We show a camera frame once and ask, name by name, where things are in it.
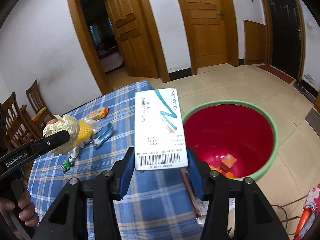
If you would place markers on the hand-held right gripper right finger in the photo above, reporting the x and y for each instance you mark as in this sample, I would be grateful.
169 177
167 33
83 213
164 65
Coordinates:
197 180

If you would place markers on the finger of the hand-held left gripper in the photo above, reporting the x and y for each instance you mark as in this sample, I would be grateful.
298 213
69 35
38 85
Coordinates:
50 142

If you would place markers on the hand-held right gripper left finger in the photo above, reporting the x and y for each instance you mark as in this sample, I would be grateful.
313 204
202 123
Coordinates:
126 177

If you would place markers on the small yellow foam net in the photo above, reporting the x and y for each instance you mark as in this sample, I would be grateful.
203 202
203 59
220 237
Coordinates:
215 168

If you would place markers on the cream paper ball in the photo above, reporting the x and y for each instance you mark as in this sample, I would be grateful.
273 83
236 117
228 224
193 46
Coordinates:
62 125

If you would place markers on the small green toy car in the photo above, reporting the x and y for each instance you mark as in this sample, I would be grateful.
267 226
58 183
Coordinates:
67 165

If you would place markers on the orange cardboard box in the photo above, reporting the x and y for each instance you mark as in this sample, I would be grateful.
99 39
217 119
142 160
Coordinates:
228 162

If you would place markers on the large yellow foam net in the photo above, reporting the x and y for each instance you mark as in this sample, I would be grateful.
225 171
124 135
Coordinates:
83 130

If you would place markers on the silver plastic packet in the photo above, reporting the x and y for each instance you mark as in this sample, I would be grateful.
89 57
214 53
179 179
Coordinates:
103 136

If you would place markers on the orange snack wrapper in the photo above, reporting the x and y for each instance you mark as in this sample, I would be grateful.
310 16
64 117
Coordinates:
97 112

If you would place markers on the red bucket with green rim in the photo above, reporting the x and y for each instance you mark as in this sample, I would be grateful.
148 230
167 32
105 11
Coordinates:
225 130

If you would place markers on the white medicine box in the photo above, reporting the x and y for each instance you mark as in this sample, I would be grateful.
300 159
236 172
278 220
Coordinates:
160 130

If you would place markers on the person's left hand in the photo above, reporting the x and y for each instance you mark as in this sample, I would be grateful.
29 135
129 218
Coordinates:
28 212

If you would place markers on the large pale red apple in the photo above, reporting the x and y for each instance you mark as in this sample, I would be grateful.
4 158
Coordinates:
51 122

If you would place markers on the printed cardboard sheet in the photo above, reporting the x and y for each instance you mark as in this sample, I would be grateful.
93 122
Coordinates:
200 205

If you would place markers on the blue plaid tablecloth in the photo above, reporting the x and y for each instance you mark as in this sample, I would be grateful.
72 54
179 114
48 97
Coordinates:
155 205

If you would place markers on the wooden dining chair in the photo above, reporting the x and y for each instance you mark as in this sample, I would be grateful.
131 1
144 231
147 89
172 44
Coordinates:
12 120

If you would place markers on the wooden chair with yellow cushion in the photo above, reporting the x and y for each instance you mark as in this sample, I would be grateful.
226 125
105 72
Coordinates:
36 97

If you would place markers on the bed with pink cover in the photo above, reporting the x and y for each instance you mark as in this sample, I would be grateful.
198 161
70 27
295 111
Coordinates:
111 60

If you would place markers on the red floral cloth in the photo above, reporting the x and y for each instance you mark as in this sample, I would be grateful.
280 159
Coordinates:
311 205

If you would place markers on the grey floor mat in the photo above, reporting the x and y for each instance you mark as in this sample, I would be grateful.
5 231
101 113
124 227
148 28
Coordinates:
313 120

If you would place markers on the red doormat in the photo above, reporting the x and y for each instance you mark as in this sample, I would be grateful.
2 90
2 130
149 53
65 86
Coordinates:
275 73

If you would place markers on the dark shoe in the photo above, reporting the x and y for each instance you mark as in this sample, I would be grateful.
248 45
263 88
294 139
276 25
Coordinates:
312 97
301 87

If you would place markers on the wooden panel door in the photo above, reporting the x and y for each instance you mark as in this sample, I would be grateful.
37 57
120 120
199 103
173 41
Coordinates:
132 30
205 30

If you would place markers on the black entrance door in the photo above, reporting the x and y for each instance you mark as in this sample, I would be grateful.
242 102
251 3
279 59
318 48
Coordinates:
283 35

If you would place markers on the wooden door frame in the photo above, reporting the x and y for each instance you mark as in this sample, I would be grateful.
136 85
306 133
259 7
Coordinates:
232 35
80 42

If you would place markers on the low wooden wall cabinet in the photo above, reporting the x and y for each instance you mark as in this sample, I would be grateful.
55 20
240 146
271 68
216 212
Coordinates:
255 42

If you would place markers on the brown entrance door frame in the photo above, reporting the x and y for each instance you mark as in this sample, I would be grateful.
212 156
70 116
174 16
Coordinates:
303 42

